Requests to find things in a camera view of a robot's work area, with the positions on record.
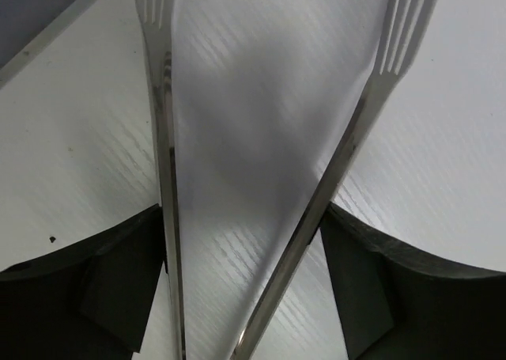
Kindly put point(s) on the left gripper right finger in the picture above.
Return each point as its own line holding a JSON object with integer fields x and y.
{"x": 396, "y": 301}

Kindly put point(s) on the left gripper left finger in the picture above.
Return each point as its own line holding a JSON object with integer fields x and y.
{"x": 89, "y": 300}

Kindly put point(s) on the metal tongs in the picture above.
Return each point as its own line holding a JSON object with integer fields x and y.
{"x": 403, "y": 29}

